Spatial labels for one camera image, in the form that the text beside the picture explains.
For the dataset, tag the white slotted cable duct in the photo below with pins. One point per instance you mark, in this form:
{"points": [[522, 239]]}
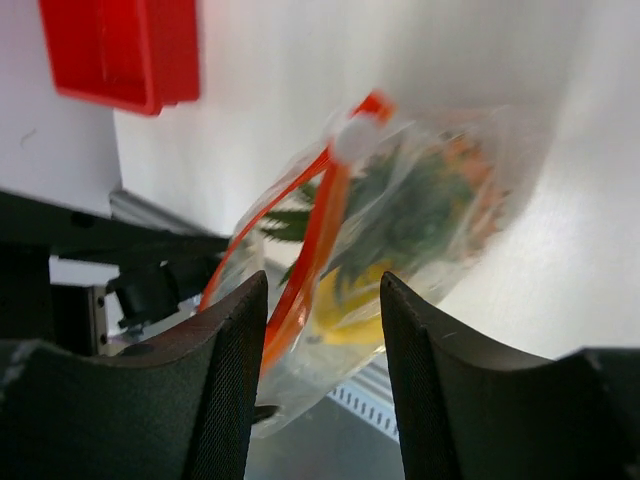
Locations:
{"points": [[368, 395]]}

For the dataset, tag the aluminium mounting rail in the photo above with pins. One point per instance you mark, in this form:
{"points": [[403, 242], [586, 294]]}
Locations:
{"points": [[130, 208]]}

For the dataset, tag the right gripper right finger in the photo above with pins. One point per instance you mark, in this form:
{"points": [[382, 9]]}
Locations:
{"points": [[470, 407]]}

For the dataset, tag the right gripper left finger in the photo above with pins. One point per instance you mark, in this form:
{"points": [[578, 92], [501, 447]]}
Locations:
{"points": [[177, 406]]}

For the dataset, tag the yellow toy lemon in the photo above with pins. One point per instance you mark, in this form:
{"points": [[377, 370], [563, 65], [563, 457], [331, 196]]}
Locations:
{"points": [[349, 314]]}

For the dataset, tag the red plastic bin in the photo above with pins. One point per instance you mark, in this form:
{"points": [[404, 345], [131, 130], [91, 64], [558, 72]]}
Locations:
{"points": [[133, 55]]}

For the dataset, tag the toy pineapple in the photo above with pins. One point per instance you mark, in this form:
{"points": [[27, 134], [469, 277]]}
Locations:
{"points": [[424, 205]]}

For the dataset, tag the clear zip top bag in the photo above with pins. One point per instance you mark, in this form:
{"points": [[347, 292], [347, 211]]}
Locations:
{"points": [[304, 210]]}

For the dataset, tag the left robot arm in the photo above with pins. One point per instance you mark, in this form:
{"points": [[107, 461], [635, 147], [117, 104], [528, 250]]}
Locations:
{"points": [[158, 269]]}

